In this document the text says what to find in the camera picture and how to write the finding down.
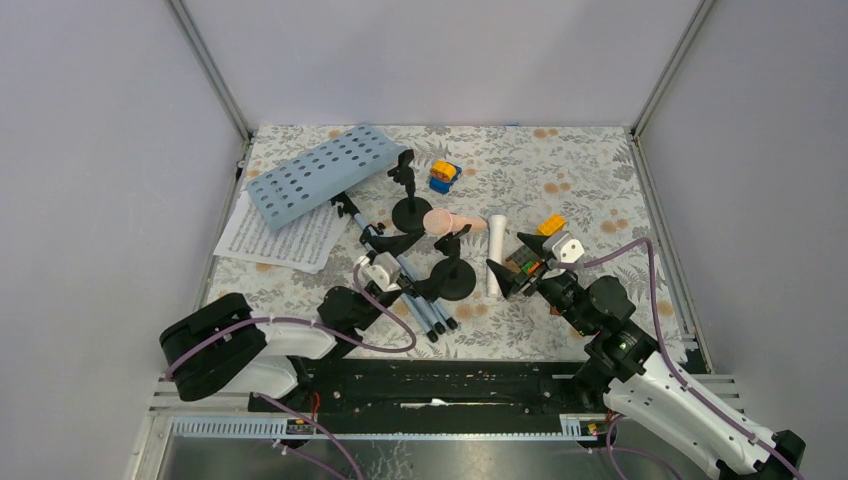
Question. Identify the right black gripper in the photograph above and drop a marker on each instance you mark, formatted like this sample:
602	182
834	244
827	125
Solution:
506	278

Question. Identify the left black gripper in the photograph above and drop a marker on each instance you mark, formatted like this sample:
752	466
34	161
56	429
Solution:
428	288

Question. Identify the white toy microphone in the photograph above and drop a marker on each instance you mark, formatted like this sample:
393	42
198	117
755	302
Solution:
496	232

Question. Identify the pink toy microphone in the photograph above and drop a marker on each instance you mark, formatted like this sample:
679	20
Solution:
440	222

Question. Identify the sheet music page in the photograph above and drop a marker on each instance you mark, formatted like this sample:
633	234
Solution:
304	244

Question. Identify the light blue music stand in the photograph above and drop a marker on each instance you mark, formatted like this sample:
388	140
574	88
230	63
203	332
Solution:
325	174

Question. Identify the yellow toy block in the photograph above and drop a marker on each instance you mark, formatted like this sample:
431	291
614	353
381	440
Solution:
553	224

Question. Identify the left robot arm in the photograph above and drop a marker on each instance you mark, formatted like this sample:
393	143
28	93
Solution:
223	347

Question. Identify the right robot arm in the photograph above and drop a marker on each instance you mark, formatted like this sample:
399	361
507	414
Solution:
632	372

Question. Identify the floral table mat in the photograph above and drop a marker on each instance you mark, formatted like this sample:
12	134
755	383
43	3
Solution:
585	174

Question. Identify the blue yellow toy figure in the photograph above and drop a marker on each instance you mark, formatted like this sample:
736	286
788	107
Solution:
443	175

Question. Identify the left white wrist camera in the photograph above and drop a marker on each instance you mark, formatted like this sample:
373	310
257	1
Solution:
384	270

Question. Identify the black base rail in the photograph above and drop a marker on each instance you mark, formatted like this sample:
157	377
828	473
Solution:
422	397

